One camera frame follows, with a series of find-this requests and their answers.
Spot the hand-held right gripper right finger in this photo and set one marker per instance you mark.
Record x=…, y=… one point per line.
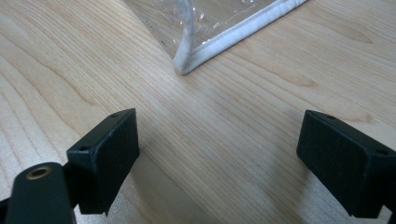
x=342, y=161

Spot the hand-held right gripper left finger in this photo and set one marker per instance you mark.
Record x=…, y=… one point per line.
x=107, y=155

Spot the transparent bag with white trim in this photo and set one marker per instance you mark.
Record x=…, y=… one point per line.
x=218, y=34

